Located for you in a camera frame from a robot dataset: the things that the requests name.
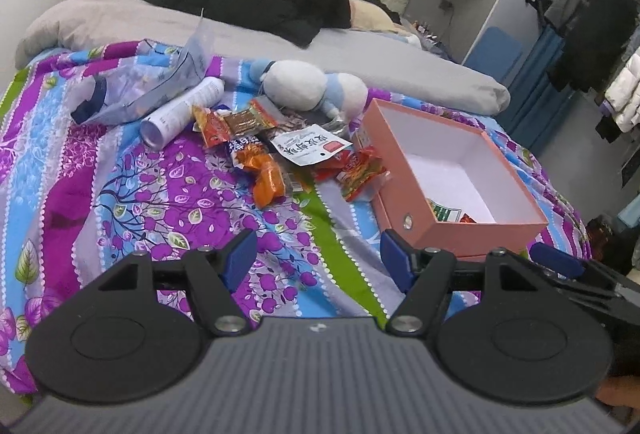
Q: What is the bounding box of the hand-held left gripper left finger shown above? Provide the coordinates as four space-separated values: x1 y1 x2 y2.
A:
97 230 259 338

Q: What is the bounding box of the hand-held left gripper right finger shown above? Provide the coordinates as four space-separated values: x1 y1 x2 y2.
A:
381 230 554 338

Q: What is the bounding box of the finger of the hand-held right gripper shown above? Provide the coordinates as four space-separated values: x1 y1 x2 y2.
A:
530 241 640 316

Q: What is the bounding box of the green and red snack packet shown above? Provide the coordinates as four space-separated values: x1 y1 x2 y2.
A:
426 198 477 225

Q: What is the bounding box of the large red snack packet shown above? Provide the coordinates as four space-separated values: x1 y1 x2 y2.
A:
314 146 391 203

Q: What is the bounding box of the blue and white snack bag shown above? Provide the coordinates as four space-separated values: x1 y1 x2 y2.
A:
227 136 263 156

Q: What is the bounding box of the pink cardboard box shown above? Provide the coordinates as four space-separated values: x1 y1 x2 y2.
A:
361 98 550 261

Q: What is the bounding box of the white label dark snack packet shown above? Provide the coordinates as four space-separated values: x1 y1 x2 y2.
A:
270 113 354 168

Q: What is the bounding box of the person's right forearm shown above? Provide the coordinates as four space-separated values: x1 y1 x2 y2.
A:
596 376 640 424

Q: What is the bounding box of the orange snack packet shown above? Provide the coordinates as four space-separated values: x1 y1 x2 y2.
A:
234 146 297 210

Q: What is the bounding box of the purple floral bedsheet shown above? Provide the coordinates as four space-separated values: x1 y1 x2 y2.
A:
0 41 596 395

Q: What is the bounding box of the small red snack packet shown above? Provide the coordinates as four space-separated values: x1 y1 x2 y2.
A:
192 105 232 149

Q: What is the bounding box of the brown snack packet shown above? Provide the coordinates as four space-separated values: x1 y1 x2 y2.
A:
224 99 282 136

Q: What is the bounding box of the white tube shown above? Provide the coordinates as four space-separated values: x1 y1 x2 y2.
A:
140 78 226 151

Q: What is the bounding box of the blue curtain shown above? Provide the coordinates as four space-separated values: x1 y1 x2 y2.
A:
499 24 576 152

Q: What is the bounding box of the white hanging jacket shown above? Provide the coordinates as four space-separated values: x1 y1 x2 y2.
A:
604 53 640 132

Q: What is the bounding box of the white and blue plush toy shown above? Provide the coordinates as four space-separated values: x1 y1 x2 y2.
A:
249 59 371 121

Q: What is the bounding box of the grey duvet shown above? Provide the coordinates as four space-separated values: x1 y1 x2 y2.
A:
15 0 512 116

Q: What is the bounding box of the clear plastic bag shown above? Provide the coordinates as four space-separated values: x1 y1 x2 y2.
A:
70 18 208 126

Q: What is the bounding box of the blue pad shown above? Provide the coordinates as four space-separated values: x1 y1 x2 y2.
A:
465 26 524 81

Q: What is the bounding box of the black hanging jacket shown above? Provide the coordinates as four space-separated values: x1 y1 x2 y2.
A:
546 0 640 92

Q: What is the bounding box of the group of small bottles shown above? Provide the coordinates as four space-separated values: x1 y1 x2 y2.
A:
412 18 453 61

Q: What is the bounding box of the beige pillow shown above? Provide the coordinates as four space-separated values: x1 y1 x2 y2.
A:
349 0 403 35

